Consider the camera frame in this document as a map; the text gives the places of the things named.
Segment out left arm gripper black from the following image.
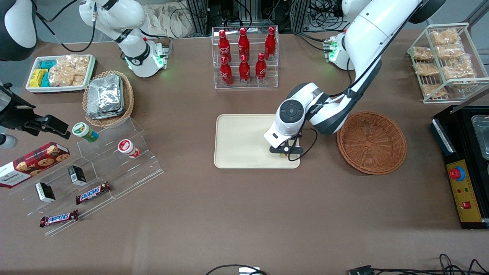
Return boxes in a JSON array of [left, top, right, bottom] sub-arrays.
[[269, 131, 305, 155]]

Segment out right arm gripper black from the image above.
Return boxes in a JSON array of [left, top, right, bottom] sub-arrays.
[[0, 82, 72, 139]]

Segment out triangular sandwich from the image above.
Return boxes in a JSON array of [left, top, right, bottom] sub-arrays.
[[280, 140, 298, 159]]

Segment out white rectangular snack tray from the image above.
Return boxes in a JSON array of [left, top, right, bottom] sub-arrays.
[[25, 54, 96, 94]]

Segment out beige plastic tray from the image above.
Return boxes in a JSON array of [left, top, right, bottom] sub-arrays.
[[214, 113, 301, 170]]

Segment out oval wicker basket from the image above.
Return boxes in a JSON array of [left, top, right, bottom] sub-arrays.
[[82, 70, 134, 128]]

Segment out round brown wicker basket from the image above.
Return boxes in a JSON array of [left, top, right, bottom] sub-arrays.
[[337, 111, 408, 176]]

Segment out red tartan cookie box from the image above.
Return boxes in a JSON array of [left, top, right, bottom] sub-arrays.
[[0, 142, 71, 189]]

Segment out green lidded snack cup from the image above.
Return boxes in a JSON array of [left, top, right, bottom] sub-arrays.
[[72, 122, 99, 143]]

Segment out yellow snack packet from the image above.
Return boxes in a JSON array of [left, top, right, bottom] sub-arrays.
[[29, 68, 49, 88]]

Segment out small black box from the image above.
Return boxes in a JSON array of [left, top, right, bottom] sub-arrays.
[[35, 182, 56, 203], [68, 165, 87, 186]]

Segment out clear bag of crackers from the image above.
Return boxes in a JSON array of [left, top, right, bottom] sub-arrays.
[[49, 54, 91, 87]]

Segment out stack of silver foil packs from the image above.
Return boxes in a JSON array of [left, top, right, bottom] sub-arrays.
[[86, 74, 126, 120]]

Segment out clear acrylic bottle rack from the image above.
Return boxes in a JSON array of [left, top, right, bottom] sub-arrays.
[[211, 26, 280, 90]]

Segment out brown Snickers bar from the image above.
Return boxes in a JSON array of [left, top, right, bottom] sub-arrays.
[[39, 209, 79, 228], [75, 182, 112, 205]]

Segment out red cola bottle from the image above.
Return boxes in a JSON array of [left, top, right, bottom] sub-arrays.
[[239, 54, 251, 86], [255, 52, 267, 84], [264, 26, 277, 61], [218, 29, 231, 63], [238, 27, 250, 61], [220, 56, 233, 87]]

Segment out red lidded snack cup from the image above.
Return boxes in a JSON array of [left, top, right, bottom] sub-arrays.
[[117, 139, 141, 159]]

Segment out clear acrylic stepped display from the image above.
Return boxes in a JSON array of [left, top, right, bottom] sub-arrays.
[[7, 116, 164, 236]]

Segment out clear bag of puffed snacks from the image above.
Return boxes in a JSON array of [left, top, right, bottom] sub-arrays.
[[430, 28, 461, 46], [413, 62, 440, 77], [435, 44, 465, 60], [412, 46, 435, 61], [421, 84, 449, 99], [442, 57, 477, 80]]

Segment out beige crumpled cloth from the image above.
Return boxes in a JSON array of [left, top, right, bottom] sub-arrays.
[[144, 3, 196, 39]]

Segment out black control box yellow panel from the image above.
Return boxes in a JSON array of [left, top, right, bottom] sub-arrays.
[[430, 86, 489, 230]]

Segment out clear plastic container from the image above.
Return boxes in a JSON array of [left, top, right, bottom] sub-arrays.
[[471, 114, 489, 161]]

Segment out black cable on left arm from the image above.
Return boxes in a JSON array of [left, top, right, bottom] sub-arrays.
[[288, 0, 425, 162]]

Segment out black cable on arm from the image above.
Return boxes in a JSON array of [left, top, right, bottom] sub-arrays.
[[34, 0, 97, 53], [288, 0, 425, 162]]

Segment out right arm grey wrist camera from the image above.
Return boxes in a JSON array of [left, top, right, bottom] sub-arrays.
[[0, 133, 18, 150]]

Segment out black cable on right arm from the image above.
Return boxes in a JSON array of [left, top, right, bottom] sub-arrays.
[[34, 0, 97, 53]]

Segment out black looped table cable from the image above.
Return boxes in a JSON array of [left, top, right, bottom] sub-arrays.
[[206, 264, 269, 275]]

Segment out aluminium frame post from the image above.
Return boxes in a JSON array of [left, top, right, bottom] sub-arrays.
[[186, 0, 209, 36], [290, 0, 311, 34]]

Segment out bundle of background cables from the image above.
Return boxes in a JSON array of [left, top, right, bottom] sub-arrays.
[[309, 0, 346, 32]]

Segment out black cable connector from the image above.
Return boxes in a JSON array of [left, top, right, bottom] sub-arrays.
[[348, 265, 376, 275]]

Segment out white wire rack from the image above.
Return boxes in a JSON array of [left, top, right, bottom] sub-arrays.
[[406, 22, 489, 104]]

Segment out tangled black cables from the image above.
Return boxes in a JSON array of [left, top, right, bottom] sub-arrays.
[[372, 253, 489, 275]]

